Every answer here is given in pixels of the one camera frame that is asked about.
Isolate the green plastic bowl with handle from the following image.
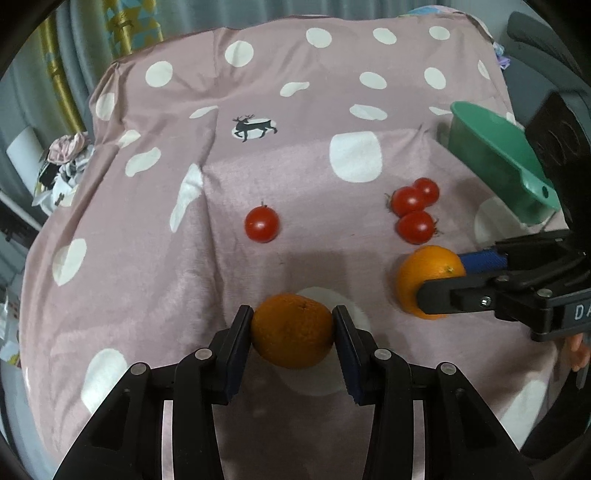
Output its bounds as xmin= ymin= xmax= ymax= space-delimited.
xmin=449 ymin=102 xmax=560 ymax=225

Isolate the pile of clothes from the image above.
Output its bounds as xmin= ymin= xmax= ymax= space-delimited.
xmin=32 ymin=131 xmax=98 ymax=215

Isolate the yellow patterned curtain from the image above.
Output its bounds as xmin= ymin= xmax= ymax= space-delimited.
xmin=104 ymin=0 xmax=162 ymax=42

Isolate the grey curtain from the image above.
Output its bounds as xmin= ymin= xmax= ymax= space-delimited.
xmin=0 ymin=0 xmax=416 ymax=222

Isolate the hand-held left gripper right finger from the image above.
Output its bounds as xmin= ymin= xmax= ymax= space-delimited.
xmin=331 ymin=305 xmax=522 ymax=480

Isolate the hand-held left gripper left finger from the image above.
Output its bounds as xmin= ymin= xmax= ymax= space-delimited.
xmin=55 ymin=305 xmax=254 ymax=480

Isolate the white cylinder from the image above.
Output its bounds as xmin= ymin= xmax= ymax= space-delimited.
xmin=6 ymin=126 xmax=40 ymax=195

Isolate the person's right hand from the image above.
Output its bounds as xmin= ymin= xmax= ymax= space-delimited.
xmin=569 ymin=333 xmax=591 ymax=372

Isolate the colourful cloth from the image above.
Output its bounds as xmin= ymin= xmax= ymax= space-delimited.
xmin=409 ymin=4 xmax=511 ymax=70

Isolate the gold satin curtain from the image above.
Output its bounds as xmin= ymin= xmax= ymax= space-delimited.
xmin=39 ymin=18 xmax=86 ymax=134

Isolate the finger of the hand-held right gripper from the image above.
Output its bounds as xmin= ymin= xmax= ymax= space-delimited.
xmin=417 ymin=270 xmax=548 ymax=324
xmin=459 ymin=230 xmax=578 ymax=278

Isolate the orange mandarin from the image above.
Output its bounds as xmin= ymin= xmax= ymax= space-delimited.
xmin=397 ymin=246 xmax=467 ymax=320
xmin=250 ymin=294 xmax=334 ymax=369

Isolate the red cherry tomato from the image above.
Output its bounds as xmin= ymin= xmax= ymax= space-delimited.
xmin=244 ymin=203 xmax=281 ymax=243
xmin=413 ymin=178 xmax=440 ymax=206
xmin=397 ymin=211 xmax=437 ymax=244
xmin=390 ymin=186 xmax=426 ymax=217

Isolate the grey sofa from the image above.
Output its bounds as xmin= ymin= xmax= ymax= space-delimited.
xmin=505 ymin=11 xmax=591 ymax=125

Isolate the pink polka dot blanket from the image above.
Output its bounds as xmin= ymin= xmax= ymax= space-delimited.
xmin=21 ymin=7 xmax=578 ymax=480

